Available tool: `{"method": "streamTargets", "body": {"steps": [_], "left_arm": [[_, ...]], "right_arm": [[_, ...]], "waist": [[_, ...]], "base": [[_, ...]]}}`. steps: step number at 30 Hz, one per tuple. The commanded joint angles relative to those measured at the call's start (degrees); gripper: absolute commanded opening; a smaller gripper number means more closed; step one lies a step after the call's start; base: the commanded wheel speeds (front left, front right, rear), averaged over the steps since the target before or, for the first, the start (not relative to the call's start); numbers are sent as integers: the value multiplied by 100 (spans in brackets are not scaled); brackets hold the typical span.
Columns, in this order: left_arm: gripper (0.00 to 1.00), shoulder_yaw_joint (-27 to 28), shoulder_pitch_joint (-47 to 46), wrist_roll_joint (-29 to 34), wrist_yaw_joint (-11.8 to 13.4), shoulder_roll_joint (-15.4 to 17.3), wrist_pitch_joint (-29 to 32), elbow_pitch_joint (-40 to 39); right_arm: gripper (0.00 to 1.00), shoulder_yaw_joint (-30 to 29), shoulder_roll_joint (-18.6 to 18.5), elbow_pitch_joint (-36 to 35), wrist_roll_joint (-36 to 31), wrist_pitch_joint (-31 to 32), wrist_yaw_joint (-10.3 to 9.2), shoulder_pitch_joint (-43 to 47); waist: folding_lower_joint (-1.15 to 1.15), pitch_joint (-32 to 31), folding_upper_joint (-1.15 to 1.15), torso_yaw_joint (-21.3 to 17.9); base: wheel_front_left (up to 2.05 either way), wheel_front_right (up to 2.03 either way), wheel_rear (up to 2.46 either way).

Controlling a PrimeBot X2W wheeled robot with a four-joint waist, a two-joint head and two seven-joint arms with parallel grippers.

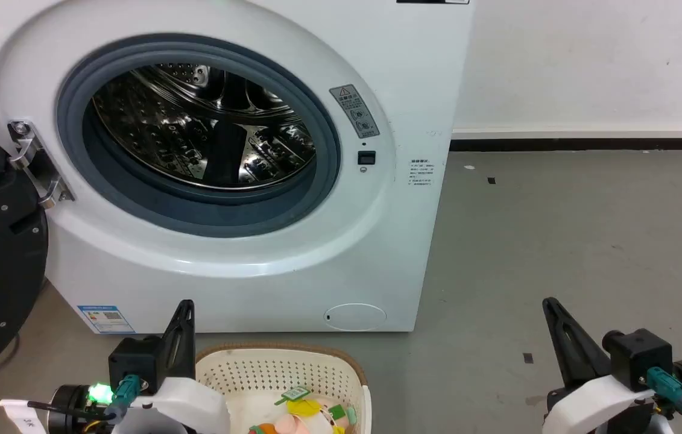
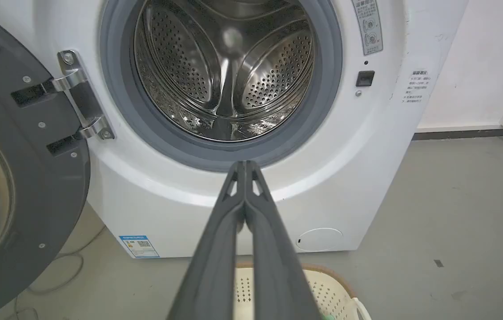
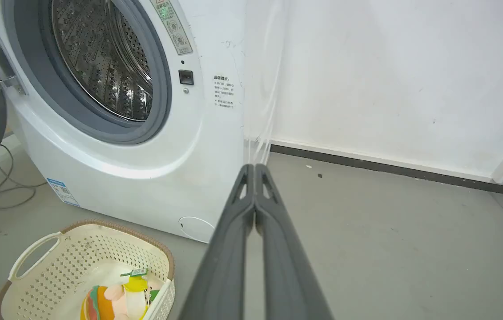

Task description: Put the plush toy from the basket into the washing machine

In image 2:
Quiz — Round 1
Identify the grey hose on floor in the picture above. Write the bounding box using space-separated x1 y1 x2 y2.
13 224 107 320

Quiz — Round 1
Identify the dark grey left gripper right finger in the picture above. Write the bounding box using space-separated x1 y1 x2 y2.
245 160 322 320

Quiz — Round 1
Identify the chrome door hinge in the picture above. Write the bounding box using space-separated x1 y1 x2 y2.
51 50 115 140

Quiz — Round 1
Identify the cream perforated laundry basket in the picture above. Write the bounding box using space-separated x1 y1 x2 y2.
234 262 372 320

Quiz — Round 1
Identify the white front-load washing machine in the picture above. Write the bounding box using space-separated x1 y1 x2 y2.
0 0 470 259

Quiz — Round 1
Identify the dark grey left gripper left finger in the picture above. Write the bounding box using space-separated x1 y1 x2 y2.
167 161 246 320

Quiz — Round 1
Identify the grey warning label sticker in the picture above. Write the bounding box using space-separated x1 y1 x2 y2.
352 0 384 56

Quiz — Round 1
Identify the grey washing machine door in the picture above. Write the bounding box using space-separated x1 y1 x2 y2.
0 4 91 320

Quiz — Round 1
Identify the blue energy label sticker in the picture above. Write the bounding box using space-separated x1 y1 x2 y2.
119 235 161 259

